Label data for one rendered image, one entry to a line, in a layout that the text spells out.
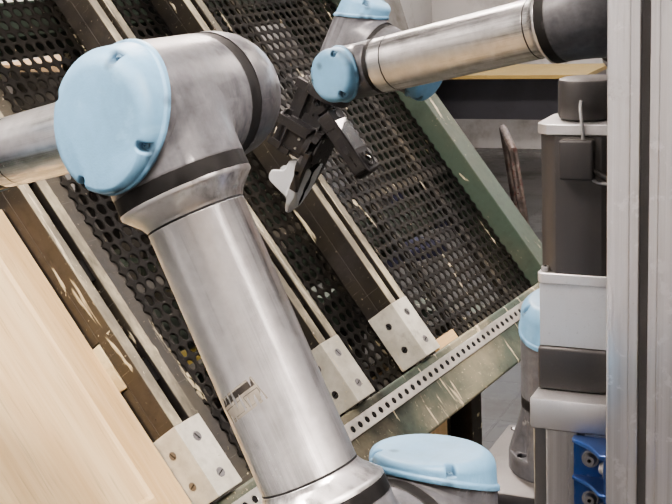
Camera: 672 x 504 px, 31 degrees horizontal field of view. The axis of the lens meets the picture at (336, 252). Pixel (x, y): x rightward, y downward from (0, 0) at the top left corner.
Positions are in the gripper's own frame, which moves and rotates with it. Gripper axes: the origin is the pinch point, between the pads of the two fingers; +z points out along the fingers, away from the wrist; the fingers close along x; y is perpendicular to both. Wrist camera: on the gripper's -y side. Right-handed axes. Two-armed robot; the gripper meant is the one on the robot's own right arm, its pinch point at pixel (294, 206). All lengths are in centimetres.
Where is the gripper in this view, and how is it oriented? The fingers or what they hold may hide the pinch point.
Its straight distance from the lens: 192.0
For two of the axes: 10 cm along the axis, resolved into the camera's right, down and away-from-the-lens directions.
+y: -8.3, -5.0, 2.6
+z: -3.7, 8.3, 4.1
